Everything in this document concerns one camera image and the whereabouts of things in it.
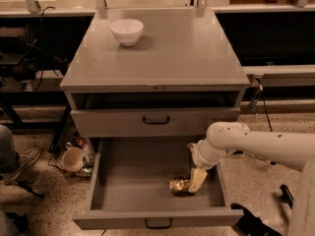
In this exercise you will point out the grey top drawer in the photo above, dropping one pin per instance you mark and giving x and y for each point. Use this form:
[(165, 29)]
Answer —
[(128, 122)]

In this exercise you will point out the black drawer handle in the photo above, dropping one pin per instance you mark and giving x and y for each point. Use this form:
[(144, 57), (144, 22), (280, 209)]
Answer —
[(158, 223), (156, 121)]

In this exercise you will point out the black drawer handle middle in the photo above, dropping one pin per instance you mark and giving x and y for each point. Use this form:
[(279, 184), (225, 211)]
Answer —
[(158, 223)]

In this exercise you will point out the black machinery under bench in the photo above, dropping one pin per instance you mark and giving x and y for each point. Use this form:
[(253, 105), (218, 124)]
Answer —
[(23, 60)]

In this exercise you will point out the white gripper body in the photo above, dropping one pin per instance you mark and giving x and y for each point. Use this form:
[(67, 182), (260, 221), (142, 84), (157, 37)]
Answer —
[(198, 155)]

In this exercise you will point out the black bar on floor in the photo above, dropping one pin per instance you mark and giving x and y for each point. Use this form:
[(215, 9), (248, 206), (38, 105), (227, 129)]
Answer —
[(287, 197)]

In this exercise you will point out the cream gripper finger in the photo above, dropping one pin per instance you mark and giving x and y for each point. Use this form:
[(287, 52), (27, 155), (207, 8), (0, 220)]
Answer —
[(197, 178)]

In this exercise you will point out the grey shoe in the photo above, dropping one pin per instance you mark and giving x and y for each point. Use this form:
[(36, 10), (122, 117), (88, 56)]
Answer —
[(20, 163)]

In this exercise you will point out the grey trouser leg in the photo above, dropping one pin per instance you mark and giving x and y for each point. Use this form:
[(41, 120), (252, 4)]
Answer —
[(9, 158)]

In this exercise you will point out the open grey middle drawer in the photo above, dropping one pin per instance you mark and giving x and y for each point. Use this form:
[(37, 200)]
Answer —
[(131, 183)]

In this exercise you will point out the white ceramic bowl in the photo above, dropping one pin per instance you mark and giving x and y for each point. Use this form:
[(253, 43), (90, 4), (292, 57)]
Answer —
[(127, 31)]

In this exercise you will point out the black object on floor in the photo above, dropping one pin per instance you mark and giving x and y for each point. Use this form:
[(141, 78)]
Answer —
[(251, 225)]

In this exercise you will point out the black drawer handle top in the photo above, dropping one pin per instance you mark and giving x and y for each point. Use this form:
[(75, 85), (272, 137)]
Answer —
[(156, 121)]

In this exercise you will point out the white cup in basket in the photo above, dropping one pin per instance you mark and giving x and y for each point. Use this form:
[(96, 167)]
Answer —
[(73, 159)]

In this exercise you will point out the wire basket on floor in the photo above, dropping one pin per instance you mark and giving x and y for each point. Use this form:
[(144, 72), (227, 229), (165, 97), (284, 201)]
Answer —
[(89, 160)]

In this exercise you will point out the grey drawer cabinet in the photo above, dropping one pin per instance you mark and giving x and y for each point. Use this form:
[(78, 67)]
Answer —
[(182, 60)]

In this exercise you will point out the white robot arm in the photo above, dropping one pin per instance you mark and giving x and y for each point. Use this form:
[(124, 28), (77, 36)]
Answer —
[(294, 150)]

